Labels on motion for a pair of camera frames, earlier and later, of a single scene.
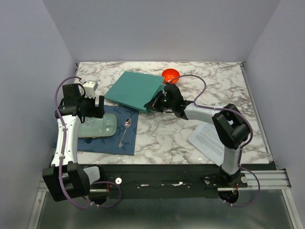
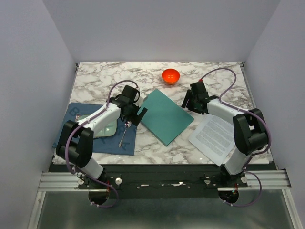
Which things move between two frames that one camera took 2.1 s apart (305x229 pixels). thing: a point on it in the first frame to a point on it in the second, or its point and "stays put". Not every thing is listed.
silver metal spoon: [127, 124] stays put
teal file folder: [135, 89] to [164, 119]
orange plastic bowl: [170, 73] stays put
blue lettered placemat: [123, 142] stays put
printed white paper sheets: [207, 138] stays put
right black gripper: [153, 104] to [189, 96]
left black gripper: [96, 111] to [135, 119]
